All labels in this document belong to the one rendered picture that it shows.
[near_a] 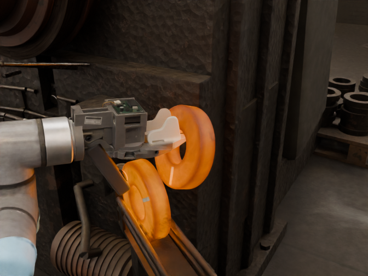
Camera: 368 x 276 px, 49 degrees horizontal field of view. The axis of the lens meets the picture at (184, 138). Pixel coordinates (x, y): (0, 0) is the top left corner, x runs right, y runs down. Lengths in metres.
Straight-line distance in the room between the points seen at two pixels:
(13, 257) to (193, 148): 0.33
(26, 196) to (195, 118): 0.30
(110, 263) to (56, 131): 0.39
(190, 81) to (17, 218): 0.46
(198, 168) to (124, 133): 0.14
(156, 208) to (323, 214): 1.40
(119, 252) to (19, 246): 0.41
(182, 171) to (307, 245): 1.17
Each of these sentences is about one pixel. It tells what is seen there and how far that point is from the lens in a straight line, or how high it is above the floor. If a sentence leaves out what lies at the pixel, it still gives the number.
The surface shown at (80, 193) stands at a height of 0.60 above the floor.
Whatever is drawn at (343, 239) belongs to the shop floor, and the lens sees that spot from 1.90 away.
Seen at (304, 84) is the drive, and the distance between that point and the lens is 1.70.
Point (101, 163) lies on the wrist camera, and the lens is 0.68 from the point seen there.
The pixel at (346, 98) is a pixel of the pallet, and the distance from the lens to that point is 2.47.
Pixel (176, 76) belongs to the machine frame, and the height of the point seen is 0.87.
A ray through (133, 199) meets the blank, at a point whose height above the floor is 0.69.
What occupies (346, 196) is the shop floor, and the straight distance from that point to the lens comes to 2.18.
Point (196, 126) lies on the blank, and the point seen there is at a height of 0.86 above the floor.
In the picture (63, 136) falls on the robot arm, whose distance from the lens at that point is 0.63.
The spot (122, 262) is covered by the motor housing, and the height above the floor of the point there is 0.53.
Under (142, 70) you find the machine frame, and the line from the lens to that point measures 0.95.
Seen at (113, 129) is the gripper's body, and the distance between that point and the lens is 0.66.
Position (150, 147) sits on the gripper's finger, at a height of 0.83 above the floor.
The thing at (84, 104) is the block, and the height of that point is 0.80.
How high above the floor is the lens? 1.14
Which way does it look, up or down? 26 degrees down
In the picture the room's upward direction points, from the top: straight up
